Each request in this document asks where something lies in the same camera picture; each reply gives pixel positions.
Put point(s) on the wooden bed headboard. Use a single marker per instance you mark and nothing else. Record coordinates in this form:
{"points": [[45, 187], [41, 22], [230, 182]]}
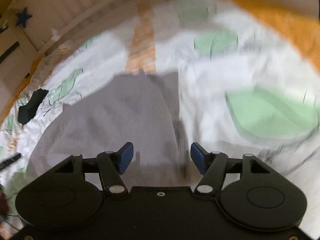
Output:
{"points": [[52, 19]]}

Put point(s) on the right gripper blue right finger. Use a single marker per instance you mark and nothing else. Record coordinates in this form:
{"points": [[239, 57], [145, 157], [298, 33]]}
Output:
{"points": [[212, 166]]}

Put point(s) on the grey knitted sweater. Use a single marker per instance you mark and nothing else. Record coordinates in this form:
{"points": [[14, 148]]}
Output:
{"points": [[141, 109]]}

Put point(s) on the dark blue star decoration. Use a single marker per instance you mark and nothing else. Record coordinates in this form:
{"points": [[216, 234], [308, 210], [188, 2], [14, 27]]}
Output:
{"points": [[22, 17]]}

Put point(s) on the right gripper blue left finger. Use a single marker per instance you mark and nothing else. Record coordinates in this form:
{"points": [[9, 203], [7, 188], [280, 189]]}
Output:
{"points": [[112, 166]]}

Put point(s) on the black garment on bed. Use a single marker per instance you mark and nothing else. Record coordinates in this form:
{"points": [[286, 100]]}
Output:
{"points": [[28, 111]]}

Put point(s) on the white leaf-print bed sheet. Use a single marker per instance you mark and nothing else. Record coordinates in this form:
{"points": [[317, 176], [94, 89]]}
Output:
{"points": [[243, 87]]}

